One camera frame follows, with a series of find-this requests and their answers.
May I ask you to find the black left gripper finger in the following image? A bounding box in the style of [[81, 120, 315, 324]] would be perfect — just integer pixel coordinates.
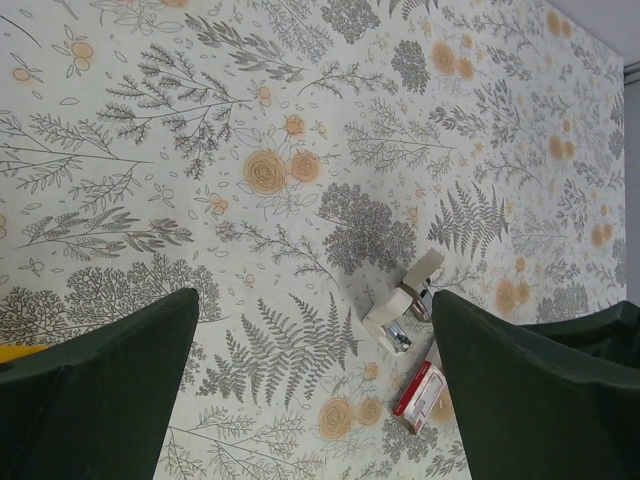
[[1, 288, 199, 479]]

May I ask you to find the yellow cloth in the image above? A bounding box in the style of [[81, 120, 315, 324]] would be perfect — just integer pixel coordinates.
[[0, 345, 47, 364]]

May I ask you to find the red white staple box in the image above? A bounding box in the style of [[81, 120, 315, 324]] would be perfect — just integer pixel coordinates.
[[392, 360, 446, 435]]

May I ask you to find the floral table mat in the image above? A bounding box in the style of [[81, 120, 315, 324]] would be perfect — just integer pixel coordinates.
[[1, 1, 626, 479]]

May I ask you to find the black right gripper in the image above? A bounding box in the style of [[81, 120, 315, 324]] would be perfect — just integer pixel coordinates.
[[432, 290, 639, 479]]

